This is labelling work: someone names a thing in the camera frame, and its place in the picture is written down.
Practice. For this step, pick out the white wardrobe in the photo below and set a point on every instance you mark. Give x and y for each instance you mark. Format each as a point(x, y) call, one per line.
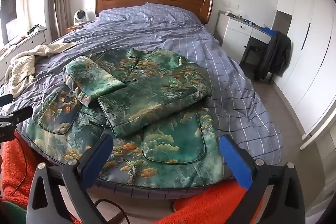
point(309, 43)

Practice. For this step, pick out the blue item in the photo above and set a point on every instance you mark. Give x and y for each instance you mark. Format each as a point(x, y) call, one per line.
point(267, 29)

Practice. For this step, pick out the blue checked pillow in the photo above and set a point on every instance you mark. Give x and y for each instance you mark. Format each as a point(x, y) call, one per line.
point(147, 12)

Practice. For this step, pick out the orange fleece cloth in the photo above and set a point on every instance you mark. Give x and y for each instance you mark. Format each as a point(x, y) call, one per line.
point(210, 205)

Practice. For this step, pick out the cream fleece blanket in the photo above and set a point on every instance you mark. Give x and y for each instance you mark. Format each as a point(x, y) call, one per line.
point(26, 61)

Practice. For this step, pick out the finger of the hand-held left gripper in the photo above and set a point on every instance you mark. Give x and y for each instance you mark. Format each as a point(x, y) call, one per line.
point(18, 115)
point(5, 100)

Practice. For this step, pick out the white windowsill cabinet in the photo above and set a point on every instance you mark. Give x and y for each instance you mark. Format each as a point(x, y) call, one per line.
point(29, 40)

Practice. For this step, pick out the dark jacket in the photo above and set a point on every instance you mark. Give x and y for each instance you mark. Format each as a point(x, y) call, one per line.
point(275, 56)

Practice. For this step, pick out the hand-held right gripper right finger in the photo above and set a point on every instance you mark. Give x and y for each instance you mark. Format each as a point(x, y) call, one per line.
point(236, 163)

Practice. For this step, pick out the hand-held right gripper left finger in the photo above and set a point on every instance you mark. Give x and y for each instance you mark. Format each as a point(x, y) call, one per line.
point(97, 155)

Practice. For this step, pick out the wooden nightstand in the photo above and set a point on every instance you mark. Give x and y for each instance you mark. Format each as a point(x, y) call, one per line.
point(73, 28)

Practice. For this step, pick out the white desk with drawers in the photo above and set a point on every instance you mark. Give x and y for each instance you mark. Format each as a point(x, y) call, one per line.
point(236, 29)

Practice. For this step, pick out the bed with blue sheet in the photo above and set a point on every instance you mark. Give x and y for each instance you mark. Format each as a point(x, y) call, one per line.
point(168, 40)

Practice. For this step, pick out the window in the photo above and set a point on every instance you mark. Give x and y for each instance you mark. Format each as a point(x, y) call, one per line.
point(10, 3)

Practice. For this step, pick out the white desk fan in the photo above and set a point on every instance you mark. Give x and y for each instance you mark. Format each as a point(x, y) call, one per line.
point(80, 16)

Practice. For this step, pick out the green printed jacket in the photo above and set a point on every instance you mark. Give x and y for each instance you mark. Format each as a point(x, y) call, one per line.
point(157, 98)

